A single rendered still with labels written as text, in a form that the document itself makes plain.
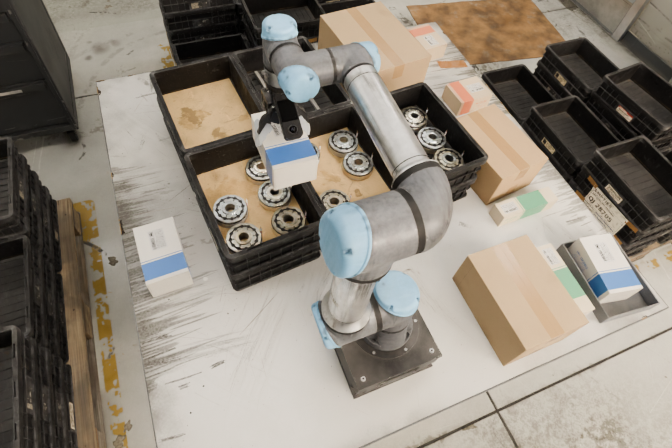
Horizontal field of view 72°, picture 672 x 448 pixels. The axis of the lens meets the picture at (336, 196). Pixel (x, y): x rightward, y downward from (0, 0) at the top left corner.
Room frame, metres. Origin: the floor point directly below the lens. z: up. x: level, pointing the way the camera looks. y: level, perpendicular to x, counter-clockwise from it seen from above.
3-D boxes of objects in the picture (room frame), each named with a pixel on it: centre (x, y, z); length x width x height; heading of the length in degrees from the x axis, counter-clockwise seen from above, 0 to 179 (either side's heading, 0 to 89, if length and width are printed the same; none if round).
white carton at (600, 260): (0.79, -0.91, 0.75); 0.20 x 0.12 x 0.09; 18
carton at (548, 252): (0.73, -0.76, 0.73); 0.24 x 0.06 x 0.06; 27
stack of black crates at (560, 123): (1.75, -1.14, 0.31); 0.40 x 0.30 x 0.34; 29
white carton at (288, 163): (0.81, 0.16, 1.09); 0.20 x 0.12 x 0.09; 29
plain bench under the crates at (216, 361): (1.02, -0.05, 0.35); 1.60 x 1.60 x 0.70; 29
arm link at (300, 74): (0.75, 0.11, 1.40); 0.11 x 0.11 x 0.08; 29
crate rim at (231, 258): (0.77, 0.25, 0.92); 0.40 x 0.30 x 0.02; 35
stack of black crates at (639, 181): (1.40, -1.33, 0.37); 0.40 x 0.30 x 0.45; 29
